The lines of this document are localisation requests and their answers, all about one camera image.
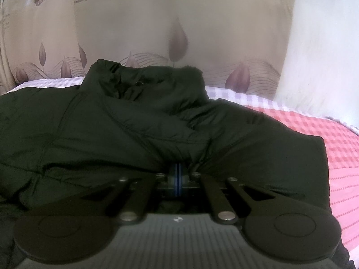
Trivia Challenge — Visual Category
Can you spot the beige leaf print curtain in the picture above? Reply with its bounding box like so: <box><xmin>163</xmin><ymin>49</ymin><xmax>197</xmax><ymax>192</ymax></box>
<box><xmin>1</xmin><ymin>0</ymin><xmax>294</xmax><ymax>99</ymax></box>

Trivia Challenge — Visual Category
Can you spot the black padded jacket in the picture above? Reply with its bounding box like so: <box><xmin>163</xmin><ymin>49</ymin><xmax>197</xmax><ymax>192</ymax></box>
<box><xmin>1</xmin><ymin>60</ymin><xmax>355</xmax><ymax>268</ymax></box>

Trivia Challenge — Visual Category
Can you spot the pink checked bed sheet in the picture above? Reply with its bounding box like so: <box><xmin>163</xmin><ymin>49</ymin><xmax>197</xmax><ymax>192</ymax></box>
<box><xmin>1</xmin><ymin>72</ymin><xmax>358</xmax><ymax>265</ymax></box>

